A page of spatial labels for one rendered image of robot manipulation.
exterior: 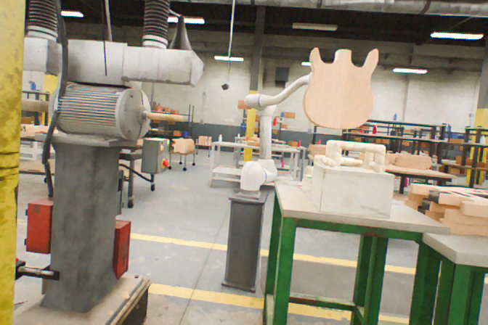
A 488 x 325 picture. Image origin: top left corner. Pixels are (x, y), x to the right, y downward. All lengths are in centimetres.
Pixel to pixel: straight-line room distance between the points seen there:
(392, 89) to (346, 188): 1298
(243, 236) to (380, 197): 115
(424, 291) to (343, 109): 82
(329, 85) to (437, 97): 1374
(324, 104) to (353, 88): 16
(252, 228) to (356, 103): 114
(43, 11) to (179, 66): 70
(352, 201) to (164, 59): 95
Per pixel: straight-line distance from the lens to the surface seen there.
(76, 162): 132
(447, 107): 1518
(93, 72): 132
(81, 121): 129
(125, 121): 116
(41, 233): 151
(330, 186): 97
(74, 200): 137
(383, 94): 1367
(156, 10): 120
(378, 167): 104
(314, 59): 129
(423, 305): 129
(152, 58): 109
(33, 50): 143
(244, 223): 187
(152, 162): 145
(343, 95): 130
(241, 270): 204
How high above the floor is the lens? 122
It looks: 3 degrees down
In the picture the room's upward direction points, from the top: 5 degrees clockwise
